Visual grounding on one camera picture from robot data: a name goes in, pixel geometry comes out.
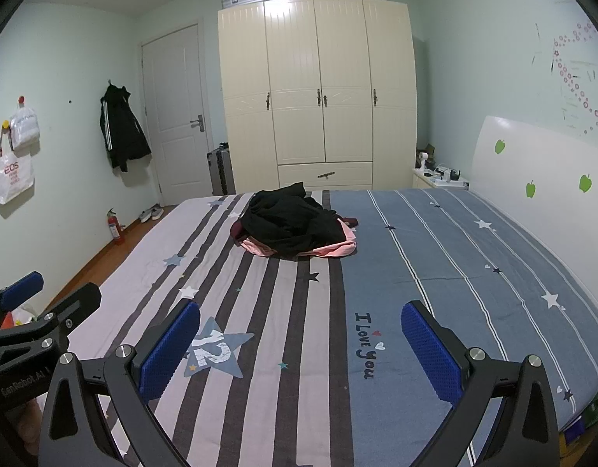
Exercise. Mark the grey suitcase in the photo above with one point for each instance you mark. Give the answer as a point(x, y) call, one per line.
point(221, 170)

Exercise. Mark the cream wardrobe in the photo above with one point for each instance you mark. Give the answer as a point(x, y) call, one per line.
point(342, 107)

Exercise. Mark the black and white devices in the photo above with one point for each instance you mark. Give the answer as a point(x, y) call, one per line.
point(447, 173)

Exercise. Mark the white bed headboard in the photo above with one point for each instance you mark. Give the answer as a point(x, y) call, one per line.
point(547, 155)

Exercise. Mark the white plastic bag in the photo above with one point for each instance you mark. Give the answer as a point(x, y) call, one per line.
point(24, 129)

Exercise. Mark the person's left hand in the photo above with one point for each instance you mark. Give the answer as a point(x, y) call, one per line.
point(29, 423)

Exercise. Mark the black hanging jacket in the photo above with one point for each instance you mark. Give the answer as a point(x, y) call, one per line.
point(121, 131)

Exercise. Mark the colourful plastic bag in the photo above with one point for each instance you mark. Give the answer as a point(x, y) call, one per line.
point(16, 315)

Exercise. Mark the red fire extinguisher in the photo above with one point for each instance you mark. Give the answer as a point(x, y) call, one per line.
point(115, 228)

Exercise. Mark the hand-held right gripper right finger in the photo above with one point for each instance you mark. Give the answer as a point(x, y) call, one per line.
point(430, 350)

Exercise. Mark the white nightstand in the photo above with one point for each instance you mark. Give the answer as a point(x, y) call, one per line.
point(425, 183)

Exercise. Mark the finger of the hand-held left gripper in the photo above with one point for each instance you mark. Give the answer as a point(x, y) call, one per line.
point(80, 301)
point(21, 287)

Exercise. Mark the white room door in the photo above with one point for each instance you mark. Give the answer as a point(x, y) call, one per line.
point(172, 107)

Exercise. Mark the black printed t-shirt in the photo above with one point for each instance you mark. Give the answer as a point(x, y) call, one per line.
point(289, 224)

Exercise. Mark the white tote bag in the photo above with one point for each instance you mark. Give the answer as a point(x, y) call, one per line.
point(12, 175)

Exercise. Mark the pink garment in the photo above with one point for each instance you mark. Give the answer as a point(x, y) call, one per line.
point(337, 250)

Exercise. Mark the striped star bed sheet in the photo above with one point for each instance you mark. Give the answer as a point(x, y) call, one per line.
point(425, 262)

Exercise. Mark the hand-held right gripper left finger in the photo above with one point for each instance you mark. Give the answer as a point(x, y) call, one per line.
point(170, 350)

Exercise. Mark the maroon garment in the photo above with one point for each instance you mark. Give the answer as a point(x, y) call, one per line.
point(351, 223)

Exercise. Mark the colourful printed box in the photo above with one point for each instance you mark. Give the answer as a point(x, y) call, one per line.
point(590, 413)

